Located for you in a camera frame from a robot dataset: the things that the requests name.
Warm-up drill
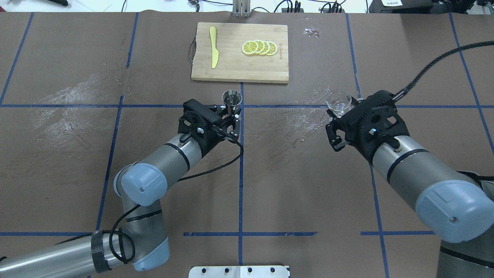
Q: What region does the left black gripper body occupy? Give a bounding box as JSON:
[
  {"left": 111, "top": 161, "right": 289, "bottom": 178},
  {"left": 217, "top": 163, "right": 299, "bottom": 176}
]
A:
[{"left": 178, "top": 115, "right": 240, "bottom": 157}]

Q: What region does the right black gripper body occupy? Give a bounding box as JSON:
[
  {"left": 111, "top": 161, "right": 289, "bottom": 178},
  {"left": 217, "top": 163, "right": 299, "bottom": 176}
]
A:
[{"left": 335, "top": 90, "right": 410, "bottom": 163}]

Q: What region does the steel double jigger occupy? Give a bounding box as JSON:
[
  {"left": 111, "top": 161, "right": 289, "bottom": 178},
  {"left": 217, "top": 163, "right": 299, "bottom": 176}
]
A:
[{"left": 221, "top": 90, "right": 242, "bottom": 115}]

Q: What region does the small glass beaker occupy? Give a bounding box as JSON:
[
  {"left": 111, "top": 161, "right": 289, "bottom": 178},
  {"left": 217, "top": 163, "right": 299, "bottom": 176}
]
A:
[{"left": 326, "top": 90, "right": 354, "bottom": 118}]

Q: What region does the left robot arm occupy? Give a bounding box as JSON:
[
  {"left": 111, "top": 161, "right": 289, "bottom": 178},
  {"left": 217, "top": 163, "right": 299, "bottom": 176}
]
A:
[{"left": 1, "top": 100, "right": 241, "bottom": 278}]

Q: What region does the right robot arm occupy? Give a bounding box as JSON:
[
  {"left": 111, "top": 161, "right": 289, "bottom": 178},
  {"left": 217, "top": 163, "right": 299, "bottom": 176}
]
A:
[{"left": 326, "top": 90, "right": 494, "bottom": 278}]

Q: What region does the bamboo cutting board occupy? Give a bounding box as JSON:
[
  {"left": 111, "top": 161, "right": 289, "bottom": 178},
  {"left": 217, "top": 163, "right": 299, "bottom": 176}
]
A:
[{"left": 191, "top": 22, "right": 289, "bottom": 84}]

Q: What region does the yellow plastic knife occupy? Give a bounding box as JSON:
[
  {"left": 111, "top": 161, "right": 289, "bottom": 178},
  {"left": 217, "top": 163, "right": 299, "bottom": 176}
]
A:
[{"left": 209, "top": 26, "right": 220, "bottom": 69}]

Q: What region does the front lemon slice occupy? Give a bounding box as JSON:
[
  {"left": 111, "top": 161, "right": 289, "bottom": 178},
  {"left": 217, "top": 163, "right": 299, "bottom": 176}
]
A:
[{"left": 241, "top": 40, "right": 259, "bottom": 55}]

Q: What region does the lemon slice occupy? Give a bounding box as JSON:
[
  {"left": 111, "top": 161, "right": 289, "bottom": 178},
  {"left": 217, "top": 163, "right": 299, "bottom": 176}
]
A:
[
  {"left": 260, "top": 41, "right": 271, "bottom": 55},
  {"left": 254, "top": 39, "right": 266, "bottom": 55},
  {"left": 241, "top": 40, "right": 259, "bottom": 55},
  {"left": 265, "top": 42, "right": 278, "bottom": 56}
]

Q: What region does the back lemon slice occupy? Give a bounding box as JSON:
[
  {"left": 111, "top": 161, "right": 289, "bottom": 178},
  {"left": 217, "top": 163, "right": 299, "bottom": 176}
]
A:
[{"left": 265, "top": 42, "right": 278, "bottom": 56}]

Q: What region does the black box with label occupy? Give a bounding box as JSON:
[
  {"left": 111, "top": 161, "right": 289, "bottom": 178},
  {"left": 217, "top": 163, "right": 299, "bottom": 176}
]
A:
[{"left": 368, "top": 0, "right": 433, "bottom": 14}]

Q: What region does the black power strip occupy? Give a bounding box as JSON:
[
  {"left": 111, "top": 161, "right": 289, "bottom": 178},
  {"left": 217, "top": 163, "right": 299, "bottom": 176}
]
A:
[{"left": 280, "top": 0, "right": 346, "bottom": 14}]

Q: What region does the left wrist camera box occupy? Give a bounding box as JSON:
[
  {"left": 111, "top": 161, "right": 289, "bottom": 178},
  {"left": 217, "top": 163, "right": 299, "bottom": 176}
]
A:
[{"left": 183, "top": 99, "right": 222, "bottom": 134}]

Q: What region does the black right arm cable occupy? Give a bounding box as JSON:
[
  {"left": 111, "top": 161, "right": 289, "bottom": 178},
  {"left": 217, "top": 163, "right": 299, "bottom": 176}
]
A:
[{"left": 392, "top": 41, "right": 494, "bottom": 102}]

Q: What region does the metal camera post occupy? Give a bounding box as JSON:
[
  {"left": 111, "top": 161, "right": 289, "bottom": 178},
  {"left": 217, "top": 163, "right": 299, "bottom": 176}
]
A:
[{"left": 232, "top": 0, "right": 252, "bottom": 18}]

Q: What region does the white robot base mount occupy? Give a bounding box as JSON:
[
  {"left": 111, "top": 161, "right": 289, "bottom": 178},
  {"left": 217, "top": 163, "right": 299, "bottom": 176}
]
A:
[{"left": 188, "top": 265, "right": 291, "bottom": 278}]

